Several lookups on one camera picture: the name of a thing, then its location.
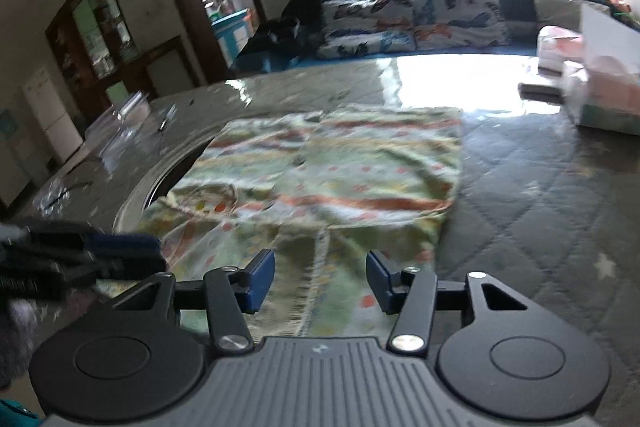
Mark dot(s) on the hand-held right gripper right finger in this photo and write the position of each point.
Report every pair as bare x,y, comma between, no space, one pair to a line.
382,279

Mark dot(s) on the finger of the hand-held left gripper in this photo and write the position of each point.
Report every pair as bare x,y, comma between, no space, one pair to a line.
125,245
130,268

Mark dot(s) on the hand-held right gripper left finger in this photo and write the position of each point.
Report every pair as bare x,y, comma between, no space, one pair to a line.
260,279

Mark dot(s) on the green printed garment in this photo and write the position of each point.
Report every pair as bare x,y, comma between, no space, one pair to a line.
325,167

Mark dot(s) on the clear plastic bag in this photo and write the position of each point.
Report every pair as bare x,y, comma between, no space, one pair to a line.
122,127

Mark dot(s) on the white refrigerator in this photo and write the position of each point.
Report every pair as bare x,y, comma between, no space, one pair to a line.
50,117

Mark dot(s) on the grey quilted table cover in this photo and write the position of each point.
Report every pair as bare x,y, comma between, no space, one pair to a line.
525,217

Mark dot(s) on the dark wooden cabinet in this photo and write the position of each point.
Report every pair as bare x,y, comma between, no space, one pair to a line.
95,27

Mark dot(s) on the blue cabinet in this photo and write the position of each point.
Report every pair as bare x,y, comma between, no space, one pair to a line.
232,32

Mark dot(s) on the dark flat case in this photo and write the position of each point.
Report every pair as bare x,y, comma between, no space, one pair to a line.
540,91

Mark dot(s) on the butterfly print pillows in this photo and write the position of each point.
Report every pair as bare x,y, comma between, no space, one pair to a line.
370,27

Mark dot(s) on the black bag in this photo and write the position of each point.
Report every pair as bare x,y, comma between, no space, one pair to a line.
295,22

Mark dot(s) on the butterfly print pillow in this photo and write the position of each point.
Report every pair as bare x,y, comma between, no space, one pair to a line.
450,2

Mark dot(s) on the large pink green tissue pack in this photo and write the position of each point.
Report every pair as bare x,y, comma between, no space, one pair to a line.
607,99

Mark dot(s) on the grey pillow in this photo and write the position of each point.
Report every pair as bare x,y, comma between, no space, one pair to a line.
555,9

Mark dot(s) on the white card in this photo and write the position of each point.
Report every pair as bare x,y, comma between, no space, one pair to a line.
610,32

